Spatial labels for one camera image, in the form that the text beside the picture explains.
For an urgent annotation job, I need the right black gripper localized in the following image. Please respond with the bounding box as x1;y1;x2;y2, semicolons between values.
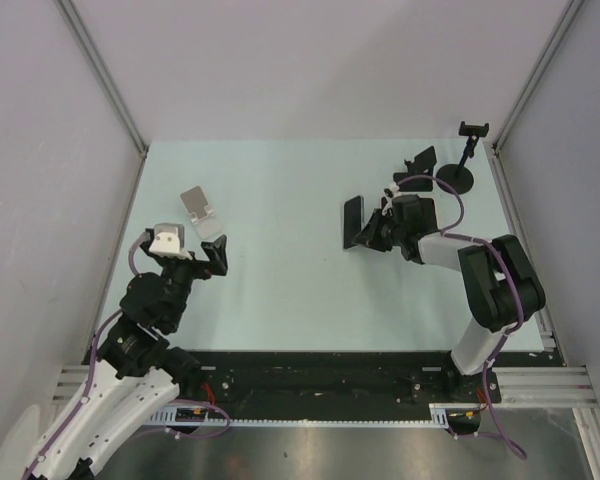
354;208;406;252

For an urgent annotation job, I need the black phone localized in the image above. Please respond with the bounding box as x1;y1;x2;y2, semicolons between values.
343;195;364;250

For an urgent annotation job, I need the black block phone stand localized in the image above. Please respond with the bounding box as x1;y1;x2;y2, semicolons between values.
393;146;437;192

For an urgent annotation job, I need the black round-base phone stand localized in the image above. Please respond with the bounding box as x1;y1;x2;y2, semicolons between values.
436;121;490;195

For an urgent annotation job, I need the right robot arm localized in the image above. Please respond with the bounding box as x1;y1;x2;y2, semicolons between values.
343;195;546;401

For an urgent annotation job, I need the clear acrylic phone stand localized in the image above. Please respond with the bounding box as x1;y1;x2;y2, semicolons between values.
180;186;222;240

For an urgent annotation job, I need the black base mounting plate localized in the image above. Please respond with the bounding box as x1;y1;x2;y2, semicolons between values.
82;349;566;421

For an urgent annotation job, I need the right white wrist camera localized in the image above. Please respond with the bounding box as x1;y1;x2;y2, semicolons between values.
380;183;400;215

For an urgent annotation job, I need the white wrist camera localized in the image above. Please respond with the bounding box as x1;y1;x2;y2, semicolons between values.
149;223;192;260
380;183;400;215

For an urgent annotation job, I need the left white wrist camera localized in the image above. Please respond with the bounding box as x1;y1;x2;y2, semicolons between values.
149;223;192;260

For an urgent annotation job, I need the white slotted cable duct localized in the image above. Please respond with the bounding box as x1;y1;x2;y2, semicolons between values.
144;405;461;429

